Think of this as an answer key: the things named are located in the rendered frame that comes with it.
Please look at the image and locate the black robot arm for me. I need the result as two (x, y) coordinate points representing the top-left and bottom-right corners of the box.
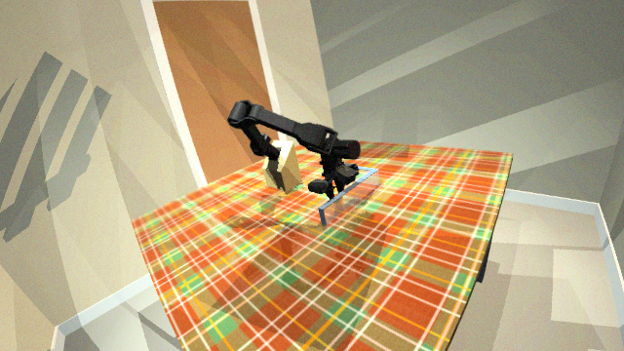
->
(227, 99), (361, 185)

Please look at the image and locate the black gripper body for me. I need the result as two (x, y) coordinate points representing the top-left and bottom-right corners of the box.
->
(308, 158), (342, 194)

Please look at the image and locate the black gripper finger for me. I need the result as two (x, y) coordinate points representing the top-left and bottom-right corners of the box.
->
(334, 179), (345, 193)
(325, 186), (336, 199)

